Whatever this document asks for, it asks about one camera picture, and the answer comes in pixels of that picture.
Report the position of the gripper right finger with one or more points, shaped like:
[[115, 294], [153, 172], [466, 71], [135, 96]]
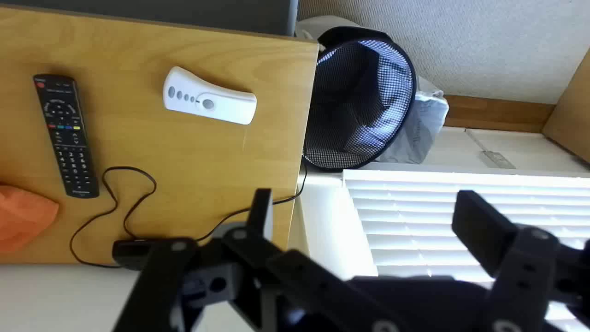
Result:
[[523, 267]]

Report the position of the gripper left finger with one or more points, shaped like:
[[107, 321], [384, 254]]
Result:
[[166, 281]]

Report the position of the black remote control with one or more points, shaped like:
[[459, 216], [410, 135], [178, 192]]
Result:
[[67, 136]]

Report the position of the white remote control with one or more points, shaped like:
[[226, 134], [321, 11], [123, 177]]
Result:
[[216, 99]]

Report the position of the black power adapter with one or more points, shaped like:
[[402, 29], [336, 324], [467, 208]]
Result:
[[131, 252]]

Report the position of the white window blind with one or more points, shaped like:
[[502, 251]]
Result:
[[405, 221]]

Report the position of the orange cloth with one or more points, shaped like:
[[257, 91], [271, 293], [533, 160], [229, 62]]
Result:
[[23, 214]]

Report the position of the wooden cabinet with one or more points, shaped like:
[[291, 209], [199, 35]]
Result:
[[571, 113]]

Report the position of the black mesh waste bin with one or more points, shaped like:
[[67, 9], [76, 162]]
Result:
[[357, 101]]

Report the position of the black monitor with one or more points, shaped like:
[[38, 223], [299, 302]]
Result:
[[147, 13]]

